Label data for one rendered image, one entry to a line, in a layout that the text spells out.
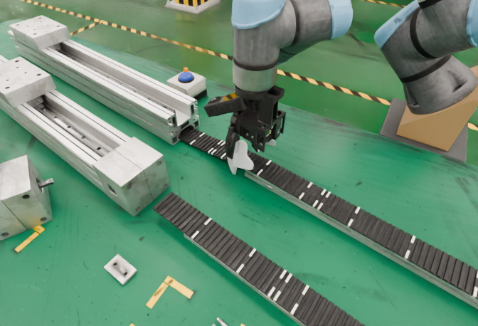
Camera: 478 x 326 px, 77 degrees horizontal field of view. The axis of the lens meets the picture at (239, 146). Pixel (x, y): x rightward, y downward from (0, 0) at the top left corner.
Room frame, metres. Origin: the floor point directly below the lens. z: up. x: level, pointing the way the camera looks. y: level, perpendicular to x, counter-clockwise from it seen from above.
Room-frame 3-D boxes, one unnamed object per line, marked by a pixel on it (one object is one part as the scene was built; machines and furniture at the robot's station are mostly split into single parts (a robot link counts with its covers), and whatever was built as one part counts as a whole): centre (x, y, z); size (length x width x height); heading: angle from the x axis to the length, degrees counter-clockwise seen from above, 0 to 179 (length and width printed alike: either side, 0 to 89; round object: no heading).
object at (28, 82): (0.68, 0.57, 0.87); 0.16 x 0.11 x 0.07; 53
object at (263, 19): (0.46, -0.03, 1.11); 0.09 x 0.08 x 0.11; 112
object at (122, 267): (0.23, 0.20, 0.78); 0.05 x 0.03 x 0.01; 54
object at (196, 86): (0.76, 0.16, 0.81); 0.10 x 0.08 x 0.06; 143
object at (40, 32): (0.98, 0.65, 0.87); 0.16 x 0.11 x 0.07; 53
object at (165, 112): (0.83, 0.45, 0.82); 0.80 x 0.10 x 0.09; 53
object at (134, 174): (0.42, 0.21, 0.83); 0.12 x 0.09 x 0.10; 143
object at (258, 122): (0.46, -0.03, 0.95); 0.09 x 0.08 x 0.12; 53
